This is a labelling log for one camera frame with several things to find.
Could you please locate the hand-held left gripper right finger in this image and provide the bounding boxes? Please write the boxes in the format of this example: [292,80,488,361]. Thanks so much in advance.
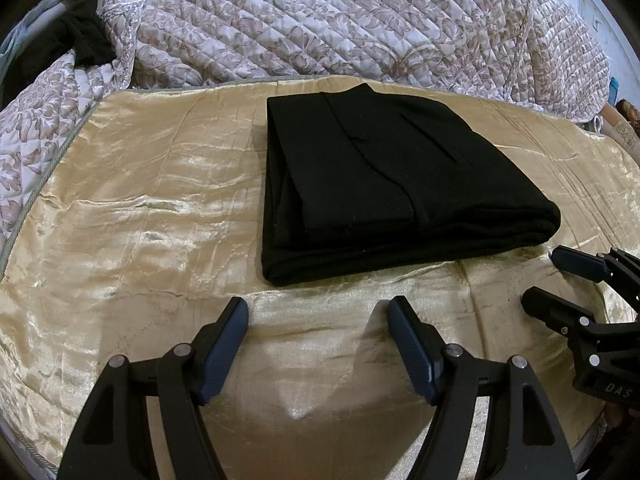
[387,295,577,480]

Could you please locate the floral quilted blanket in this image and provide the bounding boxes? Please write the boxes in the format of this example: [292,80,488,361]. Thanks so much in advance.
[0,0,614,261]

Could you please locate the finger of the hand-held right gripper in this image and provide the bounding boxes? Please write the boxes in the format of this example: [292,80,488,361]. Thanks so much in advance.
[520,286,640,361]
[548,244,640,311]

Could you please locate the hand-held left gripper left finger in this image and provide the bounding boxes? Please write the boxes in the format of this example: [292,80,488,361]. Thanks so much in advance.
[57,296,250,480]

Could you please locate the dark cloth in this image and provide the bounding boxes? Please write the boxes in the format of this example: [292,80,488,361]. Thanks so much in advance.
[15,0,114,69]

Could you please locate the pale blue cloth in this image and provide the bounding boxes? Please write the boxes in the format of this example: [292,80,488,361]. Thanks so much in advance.
[0,10,37,73]

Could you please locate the black pants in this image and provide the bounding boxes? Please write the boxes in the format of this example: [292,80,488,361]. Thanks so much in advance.
[260,84,562,287]

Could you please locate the gold satin bed sheet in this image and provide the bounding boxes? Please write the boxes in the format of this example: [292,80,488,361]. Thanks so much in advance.
[0,76,640,472]

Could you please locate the patterned pillow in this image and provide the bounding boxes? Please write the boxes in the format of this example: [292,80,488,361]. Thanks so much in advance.
[601,99,640,153]

